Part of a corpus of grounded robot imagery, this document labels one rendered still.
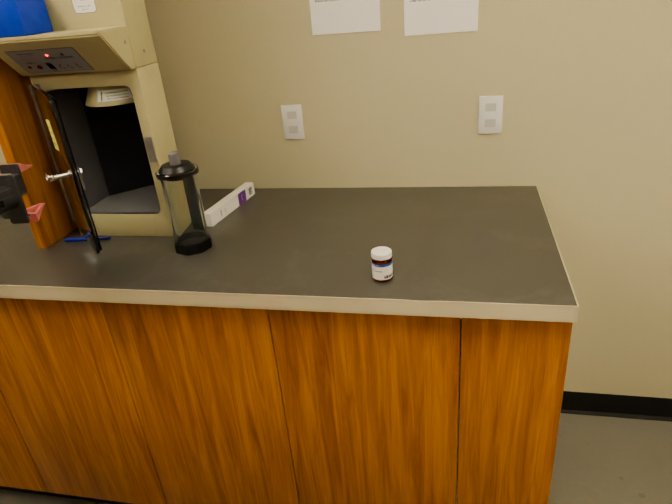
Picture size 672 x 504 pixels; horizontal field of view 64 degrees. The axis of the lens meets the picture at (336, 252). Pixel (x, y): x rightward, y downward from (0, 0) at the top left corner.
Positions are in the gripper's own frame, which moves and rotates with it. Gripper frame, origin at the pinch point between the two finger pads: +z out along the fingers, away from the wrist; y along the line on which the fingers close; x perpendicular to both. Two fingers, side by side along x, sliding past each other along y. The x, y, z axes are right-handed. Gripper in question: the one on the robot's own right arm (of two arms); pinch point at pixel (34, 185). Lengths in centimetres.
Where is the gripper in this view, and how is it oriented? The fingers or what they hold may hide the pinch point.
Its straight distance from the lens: 151.4
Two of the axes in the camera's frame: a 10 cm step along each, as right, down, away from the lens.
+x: -9.8, 0.3, 1.9
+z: 1.6, -4.1, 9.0
